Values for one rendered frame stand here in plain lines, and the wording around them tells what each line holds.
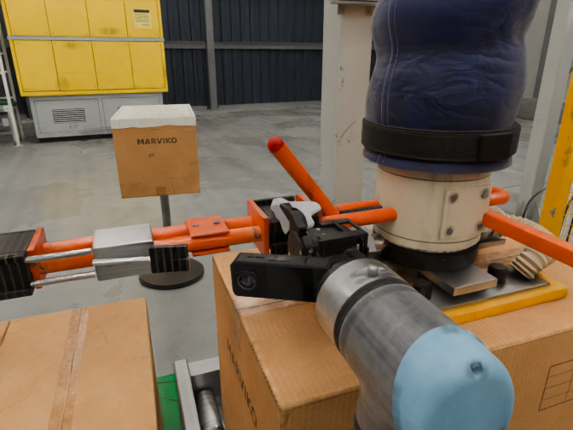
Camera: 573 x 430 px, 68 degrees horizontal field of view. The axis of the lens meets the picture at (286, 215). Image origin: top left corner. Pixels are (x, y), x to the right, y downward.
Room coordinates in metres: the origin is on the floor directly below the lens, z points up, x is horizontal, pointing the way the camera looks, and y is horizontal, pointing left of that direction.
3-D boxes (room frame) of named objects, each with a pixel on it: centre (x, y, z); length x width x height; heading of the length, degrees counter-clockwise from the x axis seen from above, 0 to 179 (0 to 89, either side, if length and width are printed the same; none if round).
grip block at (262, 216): (0.57, 0.00, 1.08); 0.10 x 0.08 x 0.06; 20
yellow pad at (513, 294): (0.57, -0.26, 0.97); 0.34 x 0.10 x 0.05; 110
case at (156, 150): (2.41, 0.73, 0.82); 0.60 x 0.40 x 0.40; 15
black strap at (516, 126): (0.65, -0.23, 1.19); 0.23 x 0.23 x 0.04
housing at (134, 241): (0.49, 0.21, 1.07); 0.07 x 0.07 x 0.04; 20
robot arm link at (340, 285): (0.36, -0.08, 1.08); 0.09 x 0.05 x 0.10; 110
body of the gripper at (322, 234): (0.44, -0.06, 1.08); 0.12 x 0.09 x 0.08; 20
